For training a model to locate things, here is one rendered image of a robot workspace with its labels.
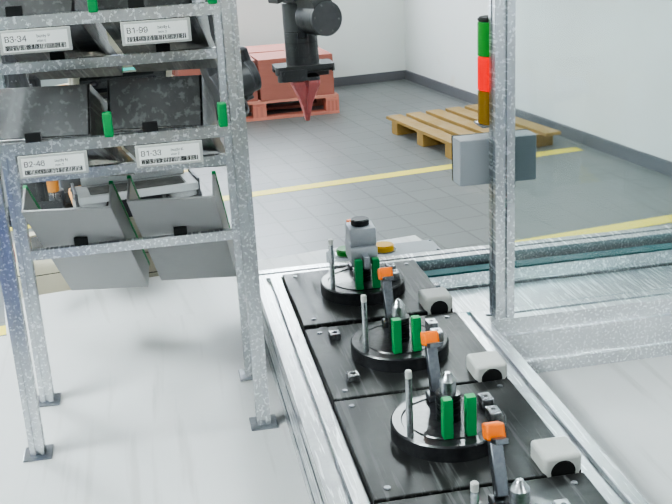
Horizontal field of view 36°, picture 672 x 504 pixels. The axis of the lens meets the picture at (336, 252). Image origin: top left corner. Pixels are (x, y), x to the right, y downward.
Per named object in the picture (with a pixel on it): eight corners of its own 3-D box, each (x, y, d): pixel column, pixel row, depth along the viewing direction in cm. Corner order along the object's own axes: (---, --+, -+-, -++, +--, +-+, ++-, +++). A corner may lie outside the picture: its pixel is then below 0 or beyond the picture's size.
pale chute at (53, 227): (71, 290, 173) (73, 266, 175) (148, 286, 173) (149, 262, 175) (20, 212, 148) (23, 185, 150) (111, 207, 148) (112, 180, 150)
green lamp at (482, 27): (472, 53, 152) (472, 20, 150) (505, 51, 153) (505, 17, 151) (483, 58, 147) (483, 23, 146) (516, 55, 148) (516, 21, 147)
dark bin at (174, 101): (148, 170, 167) (146, 126, 168) (228, 166, 167) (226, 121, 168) (107, 132, 139) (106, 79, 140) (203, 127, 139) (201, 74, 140)
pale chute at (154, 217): (160, 280, 175) (161, 257, 177) (237, 276, 175) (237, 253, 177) (125, 201, 150) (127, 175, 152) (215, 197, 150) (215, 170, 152)
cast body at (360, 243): (345, 253, 172) (343, 214, 170) (371, 251, 172) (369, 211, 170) (353, 270, 164) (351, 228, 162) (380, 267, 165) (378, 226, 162)
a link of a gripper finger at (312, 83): (323, 122, 177) (319, 67, 175) (282, 126, 176) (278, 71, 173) (317, 115, 184) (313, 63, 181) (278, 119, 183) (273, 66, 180)
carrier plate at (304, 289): (282, 284, 181) (282, 273, 180) (414, 269, 185) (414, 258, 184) (303, 337, 158) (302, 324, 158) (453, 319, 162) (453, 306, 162)
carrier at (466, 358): (305, 341, 157) (300, 264, 153) (456, 322, 161) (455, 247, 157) (333, 413, 135) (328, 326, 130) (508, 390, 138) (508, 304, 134)
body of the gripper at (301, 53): (335, 73, 175) (332, 29, 173) (276, 79, 174) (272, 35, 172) (329, 68, 182) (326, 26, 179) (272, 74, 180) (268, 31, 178)
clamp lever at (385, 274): (382, 319, 152) (376, 268, 152) (395, 317, 152) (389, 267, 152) (387, 319, 148) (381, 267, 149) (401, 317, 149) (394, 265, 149)
